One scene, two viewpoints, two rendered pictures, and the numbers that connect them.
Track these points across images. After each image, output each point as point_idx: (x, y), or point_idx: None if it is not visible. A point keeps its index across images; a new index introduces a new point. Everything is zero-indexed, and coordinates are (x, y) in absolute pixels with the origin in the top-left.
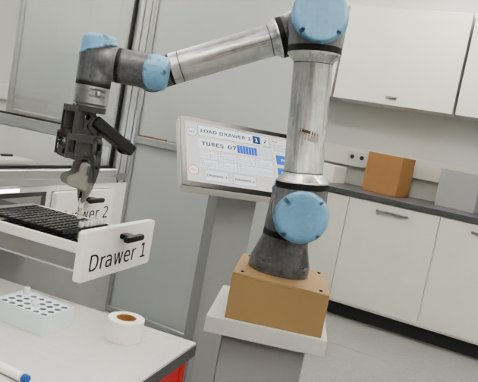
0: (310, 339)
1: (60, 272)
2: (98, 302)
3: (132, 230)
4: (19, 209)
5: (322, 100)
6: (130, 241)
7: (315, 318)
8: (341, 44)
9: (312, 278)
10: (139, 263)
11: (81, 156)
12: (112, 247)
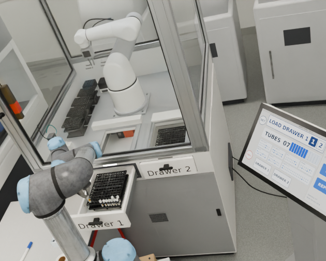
0: None
1: (168, 191)
2: (213, 204)
3: (103, 216)
4: (109, 175)
5: (51, 233)
6: (90, 225)
7: None
8: (38, 214)
9: None
10: (122, 227)
11: None
12: (92, 221)
